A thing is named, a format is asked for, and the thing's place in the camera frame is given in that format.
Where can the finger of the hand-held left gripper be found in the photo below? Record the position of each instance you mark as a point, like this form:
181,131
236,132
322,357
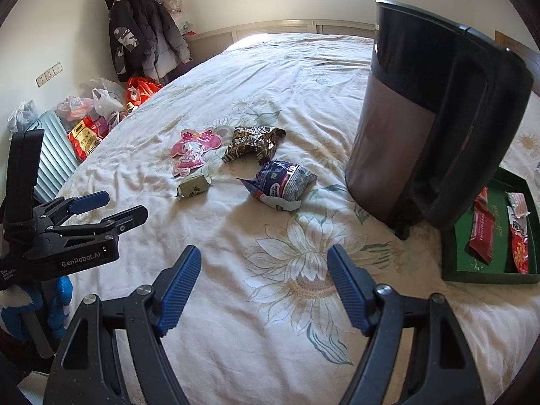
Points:
126,217
88,201

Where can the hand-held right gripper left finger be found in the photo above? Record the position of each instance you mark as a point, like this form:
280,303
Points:
179,291

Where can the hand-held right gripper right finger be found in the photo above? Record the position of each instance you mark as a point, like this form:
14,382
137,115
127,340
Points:
350,287

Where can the small green candy packet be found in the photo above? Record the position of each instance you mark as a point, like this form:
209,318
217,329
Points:
192,186

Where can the pink cartoon snack packet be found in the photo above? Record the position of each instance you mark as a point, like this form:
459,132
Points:
190,152

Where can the green tray box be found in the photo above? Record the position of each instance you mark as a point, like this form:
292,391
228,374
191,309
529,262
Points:
464,270

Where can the blue white snack packet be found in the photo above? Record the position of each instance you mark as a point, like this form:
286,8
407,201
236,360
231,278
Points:
282,181

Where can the brown snack packet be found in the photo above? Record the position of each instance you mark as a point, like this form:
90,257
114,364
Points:
249,143

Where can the dark red snack packet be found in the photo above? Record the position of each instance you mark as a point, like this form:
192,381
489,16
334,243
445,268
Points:
485,236

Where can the red white snack packet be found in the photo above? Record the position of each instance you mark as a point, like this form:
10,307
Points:
519,244

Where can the light blue suitcase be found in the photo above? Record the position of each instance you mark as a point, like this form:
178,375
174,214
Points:
52,152

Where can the red yellow gift bag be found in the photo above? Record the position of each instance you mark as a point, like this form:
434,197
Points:
84,137

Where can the pink clear plastic bag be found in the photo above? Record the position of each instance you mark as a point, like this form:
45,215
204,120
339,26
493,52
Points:
74,107

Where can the white plastic bag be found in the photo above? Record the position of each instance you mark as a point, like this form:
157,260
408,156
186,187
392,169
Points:
105,102

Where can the clear grey plastic bag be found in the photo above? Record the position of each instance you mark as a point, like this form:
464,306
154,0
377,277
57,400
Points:
23,116

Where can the orange red plastic bag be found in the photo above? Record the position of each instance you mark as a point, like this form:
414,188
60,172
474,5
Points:
141,90

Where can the black electric kettle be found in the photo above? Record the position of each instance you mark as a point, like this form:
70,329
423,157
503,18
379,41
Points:
392,135

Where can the black camo jacket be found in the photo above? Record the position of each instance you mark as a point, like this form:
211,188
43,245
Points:
120,38

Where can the black grey puffer jacket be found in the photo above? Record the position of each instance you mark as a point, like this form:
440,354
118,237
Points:
156,29

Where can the hanging white plastic bags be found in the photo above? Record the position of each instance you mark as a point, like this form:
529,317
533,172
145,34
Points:
177,12

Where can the beige slatted cabinet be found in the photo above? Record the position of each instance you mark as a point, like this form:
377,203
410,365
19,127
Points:
274,27

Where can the wooden headboard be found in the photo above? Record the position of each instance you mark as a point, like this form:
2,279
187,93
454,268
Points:
517,46

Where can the wall light switches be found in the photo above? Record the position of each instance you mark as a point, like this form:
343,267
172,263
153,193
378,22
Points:
49,74

